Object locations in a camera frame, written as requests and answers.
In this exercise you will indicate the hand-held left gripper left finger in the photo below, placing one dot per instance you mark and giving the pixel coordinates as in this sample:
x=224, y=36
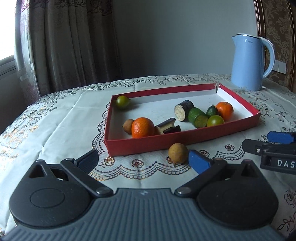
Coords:
x=89, y=161

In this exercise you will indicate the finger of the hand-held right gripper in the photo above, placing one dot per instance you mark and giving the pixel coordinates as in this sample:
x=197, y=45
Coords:
x=279, y=136
x=253, y=145

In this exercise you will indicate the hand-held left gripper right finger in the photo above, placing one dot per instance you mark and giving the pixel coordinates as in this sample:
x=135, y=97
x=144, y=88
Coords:
x=198, y=162

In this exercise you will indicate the brown longan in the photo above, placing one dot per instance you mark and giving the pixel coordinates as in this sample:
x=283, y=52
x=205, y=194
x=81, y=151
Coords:
x=177, y=153
x=127, y=126

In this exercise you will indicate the partly peeled sugarcane piece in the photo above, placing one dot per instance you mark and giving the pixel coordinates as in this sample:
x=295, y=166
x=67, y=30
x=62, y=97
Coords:
x=172, y=129

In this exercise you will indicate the green jujube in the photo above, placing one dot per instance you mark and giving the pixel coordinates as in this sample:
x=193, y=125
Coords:
x=215, y=121
x=122, y=102

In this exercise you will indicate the orange tangerine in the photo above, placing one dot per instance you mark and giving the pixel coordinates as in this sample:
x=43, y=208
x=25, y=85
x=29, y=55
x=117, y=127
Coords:
x=225, y=110
x=142, y=128

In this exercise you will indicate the cut green cucumber piece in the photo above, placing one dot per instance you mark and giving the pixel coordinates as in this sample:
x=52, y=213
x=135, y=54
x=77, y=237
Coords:
x=195, y=113

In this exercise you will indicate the green cucumber end piece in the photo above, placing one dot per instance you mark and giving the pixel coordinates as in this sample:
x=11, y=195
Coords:
x=211, y=111

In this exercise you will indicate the red cardboard box tray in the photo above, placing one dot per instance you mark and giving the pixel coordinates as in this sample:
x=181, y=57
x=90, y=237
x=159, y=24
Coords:
x=143, y=147

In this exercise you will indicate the dark sugarcane piece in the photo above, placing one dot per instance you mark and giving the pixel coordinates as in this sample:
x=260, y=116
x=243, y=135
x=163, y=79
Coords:
x=187, y=105

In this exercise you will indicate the light blue electric kettle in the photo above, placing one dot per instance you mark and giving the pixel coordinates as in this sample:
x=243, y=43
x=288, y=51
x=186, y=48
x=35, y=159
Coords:
x=247, y=64

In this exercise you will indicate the wooden framed patterned panel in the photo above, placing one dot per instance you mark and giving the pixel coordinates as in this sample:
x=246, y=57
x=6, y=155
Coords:
x=282, y=27

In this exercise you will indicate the brown patterned curtain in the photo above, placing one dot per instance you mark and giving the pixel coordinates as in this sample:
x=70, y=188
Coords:
x=69, y=41

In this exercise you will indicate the white window ledge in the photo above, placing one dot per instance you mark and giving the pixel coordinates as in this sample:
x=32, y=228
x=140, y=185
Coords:
x=7, y=66

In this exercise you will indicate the white wall switch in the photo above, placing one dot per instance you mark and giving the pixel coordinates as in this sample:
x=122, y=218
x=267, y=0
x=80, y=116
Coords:
x=277, y=65
x=283, y=67

